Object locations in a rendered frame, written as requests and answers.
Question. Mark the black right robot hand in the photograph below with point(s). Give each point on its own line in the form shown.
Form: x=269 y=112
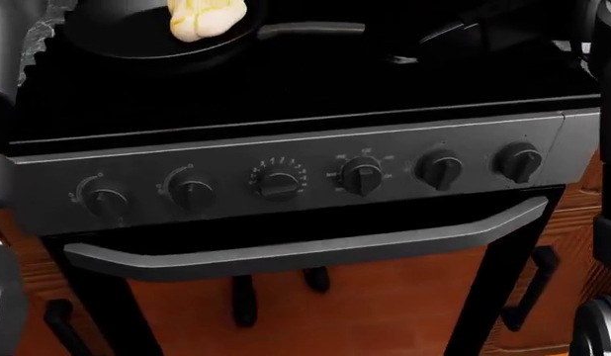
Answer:
x=503 y=26

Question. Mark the pale raw chicken breast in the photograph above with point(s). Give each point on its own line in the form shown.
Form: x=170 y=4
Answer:
x=206 y=18

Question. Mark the black frying pan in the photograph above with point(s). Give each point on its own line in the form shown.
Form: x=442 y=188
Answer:
x=122 y=37

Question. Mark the black stove knob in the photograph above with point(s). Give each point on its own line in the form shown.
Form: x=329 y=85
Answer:
x=192 y=193
x=518 y=162
x=439 y=170
x=107 y=202

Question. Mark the black oven temperature knob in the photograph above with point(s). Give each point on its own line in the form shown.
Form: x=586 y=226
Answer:
x=362 y=176

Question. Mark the brown wooden cabinet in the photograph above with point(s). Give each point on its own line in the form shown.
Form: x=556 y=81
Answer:
x=38 y=274
x=577 y=230

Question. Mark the black kitchen stove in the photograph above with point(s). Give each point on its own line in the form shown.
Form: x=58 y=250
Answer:
x=286 y=111

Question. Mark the black numbered timer knob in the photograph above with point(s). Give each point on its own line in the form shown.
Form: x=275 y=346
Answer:
x=279 y=186

